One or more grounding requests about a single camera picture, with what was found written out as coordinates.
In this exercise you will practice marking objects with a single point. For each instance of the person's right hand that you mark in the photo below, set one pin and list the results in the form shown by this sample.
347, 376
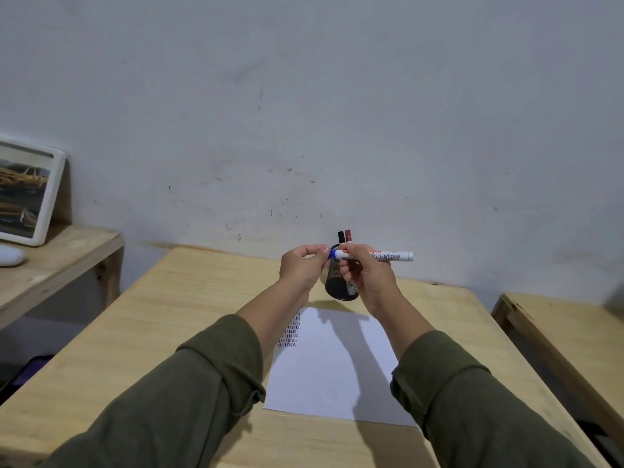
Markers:
373, 282

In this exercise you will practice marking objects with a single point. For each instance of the black mesh pen holder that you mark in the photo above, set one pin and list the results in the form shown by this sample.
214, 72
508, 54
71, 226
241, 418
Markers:
336, 287

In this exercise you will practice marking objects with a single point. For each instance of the person's right forearm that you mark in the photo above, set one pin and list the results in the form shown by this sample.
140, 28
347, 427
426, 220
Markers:
438, 385

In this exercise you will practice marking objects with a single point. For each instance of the white whiteboard marker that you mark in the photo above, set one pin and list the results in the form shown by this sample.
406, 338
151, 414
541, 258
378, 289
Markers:
385, 256

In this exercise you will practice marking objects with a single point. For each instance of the person's left hand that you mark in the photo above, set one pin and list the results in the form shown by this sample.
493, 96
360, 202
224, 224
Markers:
296, 268

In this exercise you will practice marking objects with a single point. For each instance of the white framed picture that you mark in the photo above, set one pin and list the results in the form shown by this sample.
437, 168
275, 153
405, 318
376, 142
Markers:
29, 190

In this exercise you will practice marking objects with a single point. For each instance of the person's left forearm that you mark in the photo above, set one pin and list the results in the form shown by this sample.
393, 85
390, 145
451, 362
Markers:
229, 365

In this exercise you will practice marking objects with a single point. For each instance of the person's right thumb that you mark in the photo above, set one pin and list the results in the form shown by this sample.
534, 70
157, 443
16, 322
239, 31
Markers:
352, 247

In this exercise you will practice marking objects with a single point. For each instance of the person's left fingers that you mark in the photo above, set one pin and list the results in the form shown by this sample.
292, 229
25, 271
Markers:
317, 251

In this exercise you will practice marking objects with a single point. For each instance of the wooden bench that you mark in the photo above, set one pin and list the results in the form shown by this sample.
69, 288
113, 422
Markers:
570, 346

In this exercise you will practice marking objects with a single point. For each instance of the wooden side shelf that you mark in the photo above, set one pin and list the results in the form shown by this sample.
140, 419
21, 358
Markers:
58, 268

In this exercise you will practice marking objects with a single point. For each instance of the white paper sheet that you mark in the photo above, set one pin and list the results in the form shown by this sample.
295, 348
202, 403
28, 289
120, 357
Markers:
331, 370

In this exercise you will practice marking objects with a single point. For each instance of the white rounded object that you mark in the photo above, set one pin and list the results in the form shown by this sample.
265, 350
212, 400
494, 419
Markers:
9, 255

